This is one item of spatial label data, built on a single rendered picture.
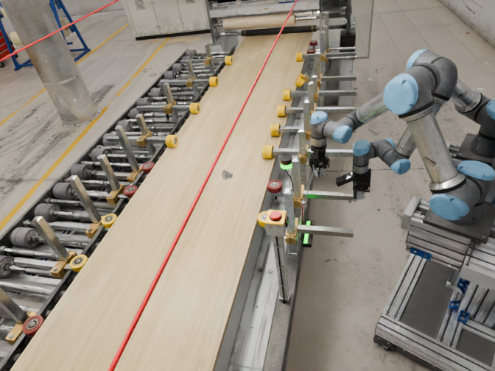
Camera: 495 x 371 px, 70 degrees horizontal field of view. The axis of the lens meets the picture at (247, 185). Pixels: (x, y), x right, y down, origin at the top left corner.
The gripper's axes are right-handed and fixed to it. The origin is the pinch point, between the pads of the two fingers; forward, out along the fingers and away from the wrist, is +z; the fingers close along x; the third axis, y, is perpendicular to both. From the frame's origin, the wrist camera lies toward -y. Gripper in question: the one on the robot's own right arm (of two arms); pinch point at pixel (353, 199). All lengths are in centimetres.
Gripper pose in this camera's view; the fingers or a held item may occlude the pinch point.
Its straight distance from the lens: 193.0
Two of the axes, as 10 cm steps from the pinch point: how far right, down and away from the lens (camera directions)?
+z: 1.5, 7.6, 6.3
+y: 9.6, 0.4, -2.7
